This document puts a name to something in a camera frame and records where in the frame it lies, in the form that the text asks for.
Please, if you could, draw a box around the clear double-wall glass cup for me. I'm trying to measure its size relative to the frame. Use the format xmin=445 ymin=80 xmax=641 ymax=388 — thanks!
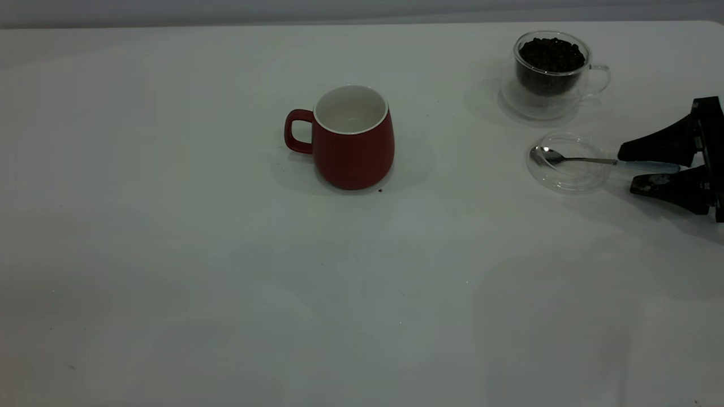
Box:
xmin=498 ymin=31 xmax=611 ymax=121

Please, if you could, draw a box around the red ceramic mug white inside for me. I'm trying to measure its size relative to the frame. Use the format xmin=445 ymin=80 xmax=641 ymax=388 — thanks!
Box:
xmin=284 ymin=84 xmax=396 ymax=191

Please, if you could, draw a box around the clear round glass lid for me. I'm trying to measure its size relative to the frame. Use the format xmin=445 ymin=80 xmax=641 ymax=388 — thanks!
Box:
xmin=526 ymin=132 xmax=613 ymax=196

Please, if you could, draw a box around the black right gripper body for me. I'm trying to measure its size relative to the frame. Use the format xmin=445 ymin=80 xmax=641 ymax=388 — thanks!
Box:
xmin=691 ymin=96 xmax=724 ymax=223

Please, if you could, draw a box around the metal spoon light blue handle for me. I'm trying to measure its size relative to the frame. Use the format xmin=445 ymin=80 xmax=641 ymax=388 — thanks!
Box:
xmin=529 ymin=146 xmax=681 ymax=175

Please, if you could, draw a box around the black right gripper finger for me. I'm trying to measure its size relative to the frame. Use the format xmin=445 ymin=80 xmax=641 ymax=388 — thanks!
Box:
xmin=618 ymin=113 xmax=702 ymax=168
xmin=630 ymin=166 xmax=714 ymax=215

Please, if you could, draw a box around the pile of dark coffee beans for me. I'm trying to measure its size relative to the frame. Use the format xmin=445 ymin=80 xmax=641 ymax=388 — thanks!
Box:
xmin=516 ymin=37 xmax=587 ymax=96

